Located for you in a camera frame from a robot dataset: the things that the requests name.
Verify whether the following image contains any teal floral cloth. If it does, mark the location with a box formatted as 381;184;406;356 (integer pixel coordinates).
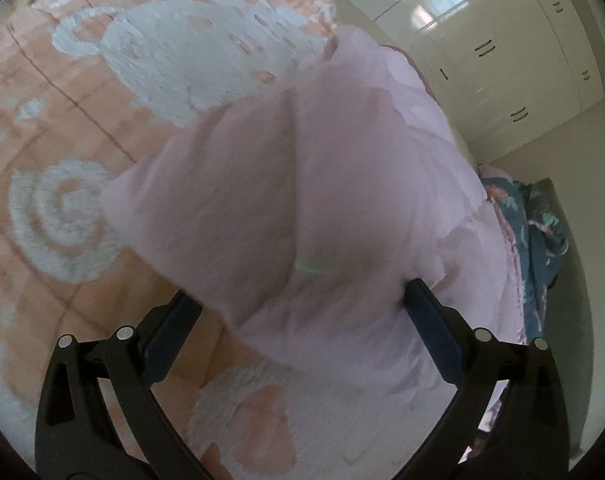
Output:
476;162;571;347

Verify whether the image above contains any orange and white patterned blanket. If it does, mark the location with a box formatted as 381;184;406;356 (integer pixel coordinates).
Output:
0;0;488;480

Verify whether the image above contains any cream wardrobe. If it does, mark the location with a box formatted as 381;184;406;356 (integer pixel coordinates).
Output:
282;0;605;162

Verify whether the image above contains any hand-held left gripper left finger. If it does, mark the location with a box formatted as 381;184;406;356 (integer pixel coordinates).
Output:
35;290;204;480

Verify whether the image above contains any pink quilted jacket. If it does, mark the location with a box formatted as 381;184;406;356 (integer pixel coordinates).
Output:
104;24;529;397

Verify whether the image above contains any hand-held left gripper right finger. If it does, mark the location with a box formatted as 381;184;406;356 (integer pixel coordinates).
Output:
402;278;569;480

